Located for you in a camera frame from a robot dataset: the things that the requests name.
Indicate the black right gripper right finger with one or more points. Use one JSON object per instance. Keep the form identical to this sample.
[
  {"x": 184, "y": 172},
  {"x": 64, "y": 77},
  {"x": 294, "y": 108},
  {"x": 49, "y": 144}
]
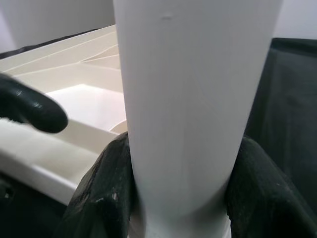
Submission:
[{"x": 267, "y": 203}]

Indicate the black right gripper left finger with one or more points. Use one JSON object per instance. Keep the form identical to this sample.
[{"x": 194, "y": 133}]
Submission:
[{"x": 104, "y": 198}]

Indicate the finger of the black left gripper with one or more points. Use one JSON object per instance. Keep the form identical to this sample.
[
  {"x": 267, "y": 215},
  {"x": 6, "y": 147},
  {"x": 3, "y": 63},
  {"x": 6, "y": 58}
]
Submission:
[{"x": 32, "y": 106}]

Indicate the white plastic children table top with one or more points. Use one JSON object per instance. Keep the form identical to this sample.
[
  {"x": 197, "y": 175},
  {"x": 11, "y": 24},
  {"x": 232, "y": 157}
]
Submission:
[{"x": 86, "y": 104}]

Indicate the white plastic table leg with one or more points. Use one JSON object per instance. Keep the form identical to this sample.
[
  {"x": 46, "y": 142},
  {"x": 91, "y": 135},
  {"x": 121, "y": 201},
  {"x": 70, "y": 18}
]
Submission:
[{"x": 193, "y": 99}]

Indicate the black cloth table cover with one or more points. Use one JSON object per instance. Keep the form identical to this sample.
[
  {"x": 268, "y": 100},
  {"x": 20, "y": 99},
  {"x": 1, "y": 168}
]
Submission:
[{"x": 284, "y": 99}]

